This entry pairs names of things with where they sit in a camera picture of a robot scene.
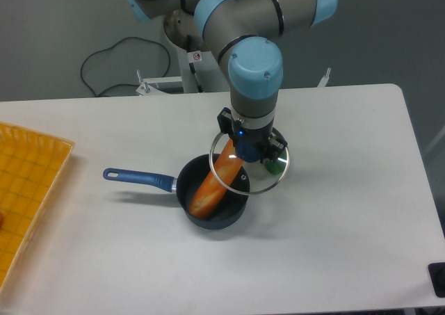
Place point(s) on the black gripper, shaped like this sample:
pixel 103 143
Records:
pixel 251 141

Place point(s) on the glass lid with blue knob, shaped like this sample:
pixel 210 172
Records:
pixel 253 178

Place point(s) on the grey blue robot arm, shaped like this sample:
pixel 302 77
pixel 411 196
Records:
pixel 254 65

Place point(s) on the toy baguette bread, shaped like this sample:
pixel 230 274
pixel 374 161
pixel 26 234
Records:
pixel 210 193

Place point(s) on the green toy bell pepper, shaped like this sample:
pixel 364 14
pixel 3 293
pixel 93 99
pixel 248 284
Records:
pixel 276 168

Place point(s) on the yellow plastic basket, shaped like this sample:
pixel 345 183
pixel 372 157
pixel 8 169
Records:
pixel 31 163

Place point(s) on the black device at table edge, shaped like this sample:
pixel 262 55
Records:
pixel 437 276

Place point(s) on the dark pot with blue handle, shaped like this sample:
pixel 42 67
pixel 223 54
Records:
pixel 184 187

